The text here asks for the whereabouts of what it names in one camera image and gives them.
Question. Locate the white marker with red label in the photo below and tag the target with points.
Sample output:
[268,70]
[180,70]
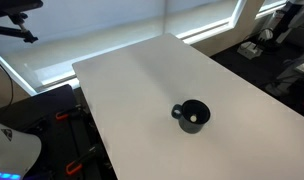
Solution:
[193,118]

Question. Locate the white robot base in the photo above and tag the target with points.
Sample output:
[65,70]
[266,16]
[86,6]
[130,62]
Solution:
[18,153]

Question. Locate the dark blue mug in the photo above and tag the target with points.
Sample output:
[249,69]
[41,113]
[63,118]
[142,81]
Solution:
[191,107]

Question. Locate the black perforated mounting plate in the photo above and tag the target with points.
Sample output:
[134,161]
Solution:
[62,142]

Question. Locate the white power strip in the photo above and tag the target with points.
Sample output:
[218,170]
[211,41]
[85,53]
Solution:
[249,50]

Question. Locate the orange handled clamp far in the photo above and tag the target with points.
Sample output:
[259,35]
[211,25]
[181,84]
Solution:
[68,113]

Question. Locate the orange handled clamp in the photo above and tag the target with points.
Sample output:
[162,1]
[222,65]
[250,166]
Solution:
[68,113]
[76,165]

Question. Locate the orange handled clamp near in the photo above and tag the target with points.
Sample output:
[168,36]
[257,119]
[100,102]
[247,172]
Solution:
[76,165]

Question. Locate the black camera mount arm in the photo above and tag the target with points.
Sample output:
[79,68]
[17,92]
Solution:
[15,11]

